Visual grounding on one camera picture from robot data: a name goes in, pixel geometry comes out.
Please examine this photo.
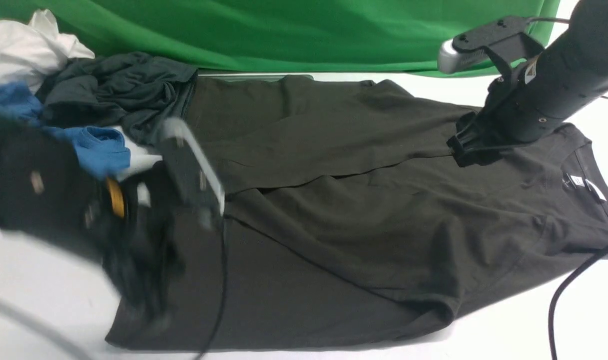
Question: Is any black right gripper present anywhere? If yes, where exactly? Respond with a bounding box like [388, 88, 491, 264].
[446, 76, 534, 167]

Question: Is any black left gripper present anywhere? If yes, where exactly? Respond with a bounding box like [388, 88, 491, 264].
[102, 165, 186, 321]

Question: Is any gray long sleeve shirt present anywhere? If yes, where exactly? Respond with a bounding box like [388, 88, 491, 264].
[105, 75, 608, 352]

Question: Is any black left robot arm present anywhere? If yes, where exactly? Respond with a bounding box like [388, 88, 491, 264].
[0, 114, 183, 319]

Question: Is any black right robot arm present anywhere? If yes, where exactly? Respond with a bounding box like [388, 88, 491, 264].
[438, 0, 608, 167]

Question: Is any blue crumpled shirt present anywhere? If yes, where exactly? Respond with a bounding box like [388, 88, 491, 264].
[0, 81, 131, 178]

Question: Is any dark teal crumpled shirt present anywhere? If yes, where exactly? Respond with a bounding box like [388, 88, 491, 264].
[36, 52, 198, 146]

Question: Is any white crumpled shirt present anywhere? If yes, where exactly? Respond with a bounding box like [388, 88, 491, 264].
[0, 9, 94, 92]

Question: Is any green backdrop cloth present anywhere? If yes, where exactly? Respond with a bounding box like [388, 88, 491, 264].
[0, 0, 560, 77]

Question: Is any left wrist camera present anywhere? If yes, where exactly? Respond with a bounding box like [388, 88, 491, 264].
[155, 117, 225, 230]

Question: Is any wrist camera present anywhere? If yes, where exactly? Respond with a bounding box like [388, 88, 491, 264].
[438, 15, 545, 77]
[155, 117, 225, 230]

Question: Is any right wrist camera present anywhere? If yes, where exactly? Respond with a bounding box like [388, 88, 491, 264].
[438, 15, 545, 77]

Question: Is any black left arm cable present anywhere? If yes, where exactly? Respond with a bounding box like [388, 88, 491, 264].
[0, 292, 94, 360]

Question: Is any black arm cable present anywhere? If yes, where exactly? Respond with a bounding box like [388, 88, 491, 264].
[0, 292, 94, 360]
[548, 235, 608, 360]

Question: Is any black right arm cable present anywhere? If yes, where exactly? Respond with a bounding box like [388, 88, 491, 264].
[548, 235, 608, 360]

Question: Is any metal table cable hatch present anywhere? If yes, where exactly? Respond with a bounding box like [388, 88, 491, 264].
[198, 70, 314, 82]

